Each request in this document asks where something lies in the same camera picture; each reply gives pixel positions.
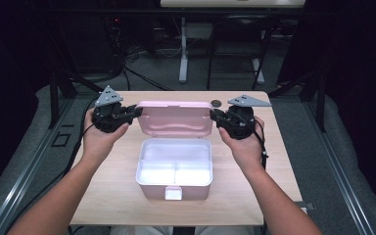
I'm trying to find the aluminium floor rail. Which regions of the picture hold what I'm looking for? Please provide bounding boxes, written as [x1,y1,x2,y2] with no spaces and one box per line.
[302,97,376,235]
[0,97,76,235]

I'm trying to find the black metal chair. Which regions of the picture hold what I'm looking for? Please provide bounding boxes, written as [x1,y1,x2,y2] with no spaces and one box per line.
[206,14,277,91]

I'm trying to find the white divided tray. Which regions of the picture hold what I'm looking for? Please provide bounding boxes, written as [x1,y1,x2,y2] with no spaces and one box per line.
[136,137,213,187]

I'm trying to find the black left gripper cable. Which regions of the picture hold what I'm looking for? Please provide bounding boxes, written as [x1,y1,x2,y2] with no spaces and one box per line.
[11,94,104,226]

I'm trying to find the black metal stand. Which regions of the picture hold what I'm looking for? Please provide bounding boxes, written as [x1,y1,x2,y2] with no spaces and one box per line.
[268,63,328,133]
[47,63,105,130]

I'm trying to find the person's left hand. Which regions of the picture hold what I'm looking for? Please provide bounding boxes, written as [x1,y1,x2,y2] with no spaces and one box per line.
[82,109,130,163]

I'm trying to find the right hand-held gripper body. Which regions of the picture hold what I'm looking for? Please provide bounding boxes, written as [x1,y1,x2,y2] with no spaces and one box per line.
[223,94,272,141]

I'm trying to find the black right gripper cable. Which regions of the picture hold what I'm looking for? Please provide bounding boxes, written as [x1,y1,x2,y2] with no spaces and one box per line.
[236,112,269,170]

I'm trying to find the person's right hand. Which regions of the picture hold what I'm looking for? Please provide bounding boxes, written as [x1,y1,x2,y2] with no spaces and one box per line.
[217,117,267,172]

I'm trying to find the pink storage box with lid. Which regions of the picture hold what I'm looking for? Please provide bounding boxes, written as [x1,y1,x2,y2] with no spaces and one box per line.
[135,100,214,201]

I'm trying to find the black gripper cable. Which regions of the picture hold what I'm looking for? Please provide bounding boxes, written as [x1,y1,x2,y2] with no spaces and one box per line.
[11,94,104,226]
[236,112,269,170]

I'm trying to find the grey table bracket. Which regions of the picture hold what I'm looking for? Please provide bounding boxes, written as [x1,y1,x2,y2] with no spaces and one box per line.
[294,201,316,212]

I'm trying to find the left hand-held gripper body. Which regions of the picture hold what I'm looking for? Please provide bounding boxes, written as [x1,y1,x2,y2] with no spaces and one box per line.
[91,85,132,134]

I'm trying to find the white desk with legs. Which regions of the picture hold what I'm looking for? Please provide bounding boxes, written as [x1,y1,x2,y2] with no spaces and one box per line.
[160,0,306,84]

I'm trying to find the black computer tower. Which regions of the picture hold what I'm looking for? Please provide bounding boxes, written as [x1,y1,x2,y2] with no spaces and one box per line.
[70,13,120,74]

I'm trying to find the black floor cables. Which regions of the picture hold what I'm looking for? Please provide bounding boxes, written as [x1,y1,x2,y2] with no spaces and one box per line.
[106,19,182,92]

